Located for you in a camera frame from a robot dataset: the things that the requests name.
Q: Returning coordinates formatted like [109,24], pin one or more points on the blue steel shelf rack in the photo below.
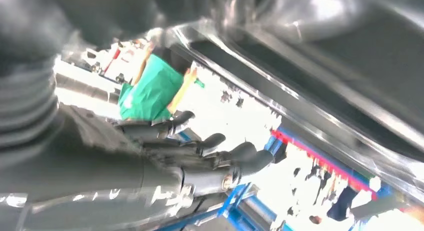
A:
[232,199]

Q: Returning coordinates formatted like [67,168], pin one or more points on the stainless steel workbench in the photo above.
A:
[348,150]

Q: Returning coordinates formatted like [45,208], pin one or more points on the black taped mount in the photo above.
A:
[66,17]

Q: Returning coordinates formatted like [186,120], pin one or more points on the person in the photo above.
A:
[149,90]

